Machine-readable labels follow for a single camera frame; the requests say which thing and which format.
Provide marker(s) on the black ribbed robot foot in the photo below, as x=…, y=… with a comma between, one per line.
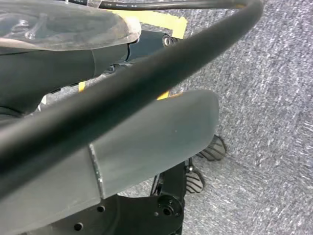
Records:
x=194, y=181
x=213, y=149

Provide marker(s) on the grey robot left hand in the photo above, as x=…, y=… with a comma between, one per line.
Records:
x=158, y=136

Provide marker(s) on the yellow tape square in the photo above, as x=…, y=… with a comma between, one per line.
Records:
x=168, y=22

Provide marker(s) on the black robot leg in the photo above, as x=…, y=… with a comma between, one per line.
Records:
x=136, y=217

